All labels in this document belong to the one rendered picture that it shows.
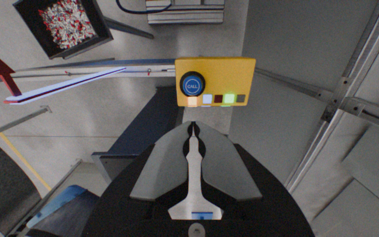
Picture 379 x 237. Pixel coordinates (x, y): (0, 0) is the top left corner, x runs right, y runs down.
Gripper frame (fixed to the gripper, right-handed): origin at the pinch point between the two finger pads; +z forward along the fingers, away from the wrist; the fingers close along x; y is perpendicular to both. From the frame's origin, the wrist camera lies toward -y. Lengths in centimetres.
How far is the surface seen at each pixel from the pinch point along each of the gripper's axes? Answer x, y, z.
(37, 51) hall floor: -156, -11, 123
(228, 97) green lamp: 7.8, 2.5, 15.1
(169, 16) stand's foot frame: -18, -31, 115
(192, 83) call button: -0.1, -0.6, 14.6
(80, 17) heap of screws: -37, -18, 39
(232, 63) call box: 7.8, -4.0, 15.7
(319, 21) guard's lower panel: 45, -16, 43
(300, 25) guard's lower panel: 45, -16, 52
